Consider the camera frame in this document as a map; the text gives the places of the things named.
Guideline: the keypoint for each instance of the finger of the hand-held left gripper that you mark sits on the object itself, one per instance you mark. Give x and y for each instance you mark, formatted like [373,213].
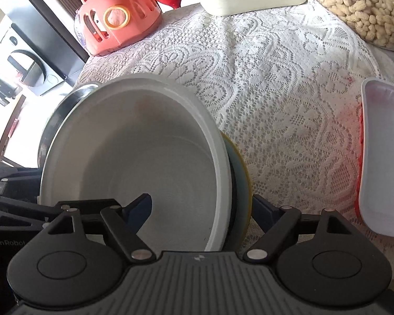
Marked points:
[23,205]
[16,180]

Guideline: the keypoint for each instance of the white bowl with yellow rim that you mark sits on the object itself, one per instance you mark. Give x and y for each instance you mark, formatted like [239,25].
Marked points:
[247,187]

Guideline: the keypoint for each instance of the stainless steel bowl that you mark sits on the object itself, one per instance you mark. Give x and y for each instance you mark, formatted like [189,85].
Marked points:
[52,121]

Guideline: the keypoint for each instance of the glass jar of peanuts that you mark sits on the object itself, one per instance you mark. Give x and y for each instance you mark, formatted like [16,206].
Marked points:
[364,6]

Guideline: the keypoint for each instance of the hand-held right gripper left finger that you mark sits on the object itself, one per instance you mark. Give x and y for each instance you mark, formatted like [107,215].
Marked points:
[140,207]

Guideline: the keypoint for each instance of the white lace tablecloth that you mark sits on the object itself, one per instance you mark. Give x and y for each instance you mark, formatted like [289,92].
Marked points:
[282,105]

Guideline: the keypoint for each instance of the white deep paper bowl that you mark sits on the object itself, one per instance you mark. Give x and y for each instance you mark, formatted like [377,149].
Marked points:
[134,144]

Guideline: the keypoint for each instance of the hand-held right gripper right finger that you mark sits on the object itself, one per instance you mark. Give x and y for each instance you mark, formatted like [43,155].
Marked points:
[262,210]

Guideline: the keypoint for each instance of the black white floor appliance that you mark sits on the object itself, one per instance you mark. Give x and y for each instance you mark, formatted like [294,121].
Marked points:
[29,65]

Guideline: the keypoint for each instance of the red tray with white inside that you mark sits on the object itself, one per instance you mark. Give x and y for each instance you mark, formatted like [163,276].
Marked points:
[384,157]

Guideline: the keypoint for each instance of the pink toy case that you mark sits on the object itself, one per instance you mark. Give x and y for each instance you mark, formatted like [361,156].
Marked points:
[118,16]

